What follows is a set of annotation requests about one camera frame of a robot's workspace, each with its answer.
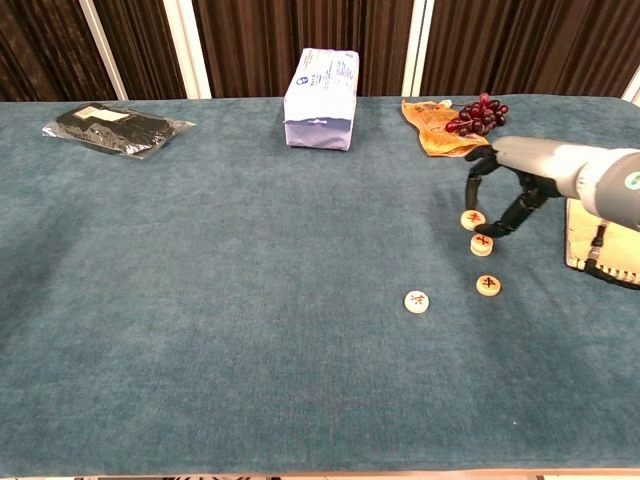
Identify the teal table cloth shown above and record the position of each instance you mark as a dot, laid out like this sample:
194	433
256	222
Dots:
225	300

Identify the white blue tissue pack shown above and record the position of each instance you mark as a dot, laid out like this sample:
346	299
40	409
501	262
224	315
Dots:
320	100

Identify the dark brown pleated curtain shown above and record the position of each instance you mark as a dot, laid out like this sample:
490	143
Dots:
300	30

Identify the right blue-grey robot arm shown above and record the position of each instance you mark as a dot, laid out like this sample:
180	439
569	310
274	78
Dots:
615	180

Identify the round wooden chess piece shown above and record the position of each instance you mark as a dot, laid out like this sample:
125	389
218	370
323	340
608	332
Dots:
481	252
416	302
472	218
489	285
482	242

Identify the white frame post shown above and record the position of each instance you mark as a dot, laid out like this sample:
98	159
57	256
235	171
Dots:
418	50
634	90
104	50
189	50

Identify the brown spiral notebook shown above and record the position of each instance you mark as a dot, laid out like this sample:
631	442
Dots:
580	240

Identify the orange spout pouch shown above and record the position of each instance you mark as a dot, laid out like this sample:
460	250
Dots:
435	135

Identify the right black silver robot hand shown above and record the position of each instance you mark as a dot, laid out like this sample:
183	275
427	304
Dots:
535	162

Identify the black garment in plastic bag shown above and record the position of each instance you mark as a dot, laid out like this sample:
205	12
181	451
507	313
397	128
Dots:
110	132

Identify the purple grape bunch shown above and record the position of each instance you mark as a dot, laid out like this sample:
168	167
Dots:
480	120

